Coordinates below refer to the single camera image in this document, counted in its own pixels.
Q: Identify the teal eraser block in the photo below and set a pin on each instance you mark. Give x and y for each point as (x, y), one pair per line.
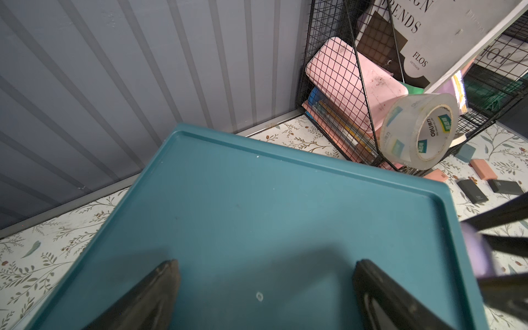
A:
(465, 153)

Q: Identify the black wire desk rack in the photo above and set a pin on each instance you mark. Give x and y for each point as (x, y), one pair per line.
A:
(338, 19)

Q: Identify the purple earphone case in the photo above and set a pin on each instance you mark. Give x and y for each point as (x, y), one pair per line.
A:
(479, 252)

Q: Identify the clear packing tape roll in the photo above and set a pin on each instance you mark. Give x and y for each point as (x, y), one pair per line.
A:
(419, 129)

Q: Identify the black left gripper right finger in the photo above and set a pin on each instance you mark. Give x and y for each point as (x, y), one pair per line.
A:
(385, 304)

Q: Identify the black eraser block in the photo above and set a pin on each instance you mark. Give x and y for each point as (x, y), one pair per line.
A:
(505, 187)
(472, 191)

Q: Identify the white book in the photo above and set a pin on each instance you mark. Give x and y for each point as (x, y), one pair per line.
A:
(423, 43)

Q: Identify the teal drawer cabinet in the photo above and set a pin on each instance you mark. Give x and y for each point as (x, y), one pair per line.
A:
(267, 237)

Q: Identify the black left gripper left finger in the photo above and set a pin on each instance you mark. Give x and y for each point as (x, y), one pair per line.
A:
(148, 305)

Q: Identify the pink eraser block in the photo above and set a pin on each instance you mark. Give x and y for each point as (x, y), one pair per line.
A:
(483, 169)
(436, 175)

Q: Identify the pink notebook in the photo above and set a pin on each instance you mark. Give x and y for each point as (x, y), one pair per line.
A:
(358, 87)

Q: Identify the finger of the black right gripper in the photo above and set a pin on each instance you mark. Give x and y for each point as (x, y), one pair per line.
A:
(513, 211)
(506, 293)

